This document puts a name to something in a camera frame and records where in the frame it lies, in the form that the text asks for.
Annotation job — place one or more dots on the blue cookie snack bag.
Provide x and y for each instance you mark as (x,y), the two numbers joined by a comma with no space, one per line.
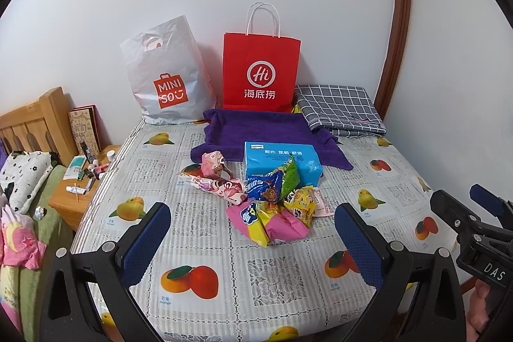
(265,187)

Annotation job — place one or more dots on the white ointment tube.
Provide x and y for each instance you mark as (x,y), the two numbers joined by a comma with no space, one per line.
(76,190)

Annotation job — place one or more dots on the yellow triangular snack bag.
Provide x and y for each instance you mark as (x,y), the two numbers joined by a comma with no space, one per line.
(301,203)

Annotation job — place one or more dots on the person's right hand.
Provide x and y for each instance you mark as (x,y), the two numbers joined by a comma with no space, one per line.
(477,316)

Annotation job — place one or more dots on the pink yellow snack bag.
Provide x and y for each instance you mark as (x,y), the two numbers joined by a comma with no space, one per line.
(264,222)

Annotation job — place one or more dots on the wooden headboard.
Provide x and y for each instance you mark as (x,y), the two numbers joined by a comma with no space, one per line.
(42,125)

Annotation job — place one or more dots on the white spotted pillow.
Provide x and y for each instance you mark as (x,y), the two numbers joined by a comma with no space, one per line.
(22,175)

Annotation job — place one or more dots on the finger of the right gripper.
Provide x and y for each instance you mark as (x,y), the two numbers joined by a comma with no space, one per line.
(449,207)
(495,205)

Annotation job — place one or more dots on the grey checked folded cloth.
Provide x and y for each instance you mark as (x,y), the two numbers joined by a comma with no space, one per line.
(345,111)

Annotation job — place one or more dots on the teal white tube box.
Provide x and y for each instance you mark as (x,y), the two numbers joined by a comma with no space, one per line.
(75,168)

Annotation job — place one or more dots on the fruit print table cover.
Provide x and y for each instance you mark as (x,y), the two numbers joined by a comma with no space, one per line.
(208,282)

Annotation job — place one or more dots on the pink panda snack pack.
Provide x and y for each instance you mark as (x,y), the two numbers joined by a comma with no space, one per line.
(213,165)

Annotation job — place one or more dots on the white cream jar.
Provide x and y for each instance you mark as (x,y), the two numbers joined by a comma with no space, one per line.
(111,155)

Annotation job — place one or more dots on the white Miniso plastic bag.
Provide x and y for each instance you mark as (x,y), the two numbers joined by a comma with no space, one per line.
(167,74)

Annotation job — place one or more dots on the green triangular snack bag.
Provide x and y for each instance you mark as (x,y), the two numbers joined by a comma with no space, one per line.
(290,177)

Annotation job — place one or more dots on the patterned book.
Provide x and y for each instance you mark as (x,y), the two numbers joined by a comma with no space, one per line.
(83,122)

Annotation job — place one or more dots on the pink moon print cloth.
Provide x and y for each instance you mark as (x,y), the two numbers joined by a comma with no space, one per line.
(21,247)

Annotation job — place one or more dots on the blue tissue pack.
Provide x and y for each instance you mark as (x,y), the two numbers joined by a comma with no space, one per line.
(261,158)

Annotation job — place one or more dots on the pink white long snack pack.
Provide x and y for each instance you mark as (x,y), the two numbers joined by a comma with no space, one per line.
(232,190)

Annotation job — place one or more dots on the pale pink pastry pack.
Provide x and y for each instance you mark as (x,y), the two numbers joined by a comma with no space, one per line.
(322,208)

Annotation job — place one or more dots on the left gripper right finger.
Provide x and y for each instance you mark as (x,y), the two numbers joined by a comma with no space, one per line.
(436,311)

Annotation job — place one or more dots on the wooden bedside table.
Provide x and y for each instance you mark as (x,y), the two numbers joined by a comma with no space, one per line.
(69,206)

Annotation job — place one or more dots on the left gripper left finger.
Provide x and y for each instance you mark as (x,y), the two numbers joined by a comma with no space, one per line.
(69,312)

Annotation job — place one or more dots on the red Haidilao paper bag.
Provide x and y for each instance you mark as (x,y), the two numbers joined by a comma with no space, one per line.
(260,71)

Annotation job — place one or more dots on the brown wooden door frame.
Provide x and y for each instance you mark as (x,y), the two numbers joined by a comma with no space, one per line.
(394,56)

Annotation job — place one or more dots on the purple towel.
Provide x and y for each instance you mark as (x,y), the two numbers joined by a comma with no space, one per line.
(229,130)

